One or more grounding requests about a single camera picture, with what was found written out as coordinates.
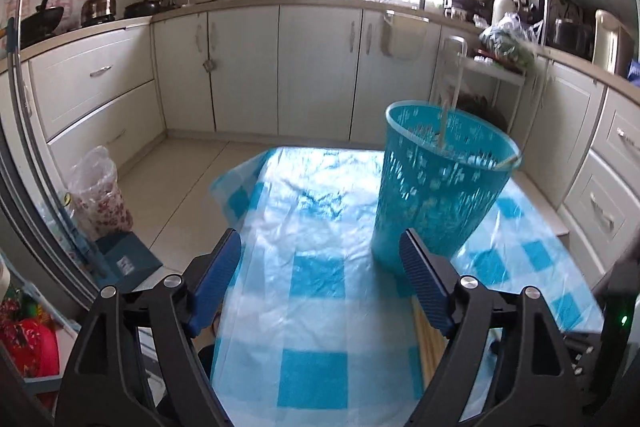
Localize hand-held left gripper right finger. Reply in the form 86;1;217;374
399;228;586;427

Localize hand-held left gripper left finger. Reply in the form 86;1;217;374
54;228;243;427

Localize bundle of wooden chopsticks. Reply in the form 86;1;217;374
411;297;452;384

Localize teal plastic utensil basket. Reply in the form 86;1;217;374
371;101;523;280

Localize teal cardboard box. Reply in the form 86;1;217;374
92;232;163;290

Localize blue checked plastic tablecloth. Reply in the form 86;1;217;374
209;146;606;427

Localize floral plastic bag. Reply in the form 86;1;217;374
65;146;135;242

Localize white lower kitchen cabinets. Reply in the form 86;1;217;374
0;2;640;293

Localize silver refrigerator door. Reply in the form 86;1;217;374
0;0;108;308

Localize white storage rack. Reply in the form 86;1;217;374
431;34;531;138

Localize bag of green vegetables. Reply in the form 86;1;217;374
477;14;543;68

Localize steel cooking pot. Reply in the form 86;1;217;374
550;18;593;56

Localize white thermos jug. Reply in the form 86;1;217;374
492;0;522;28

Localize metal kettle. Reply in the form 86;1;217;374
81;0;119;26

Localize beige electric cooker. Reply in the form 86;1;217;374
592;9;637;76

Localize black wok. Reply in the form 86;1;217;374
19;0;66;48

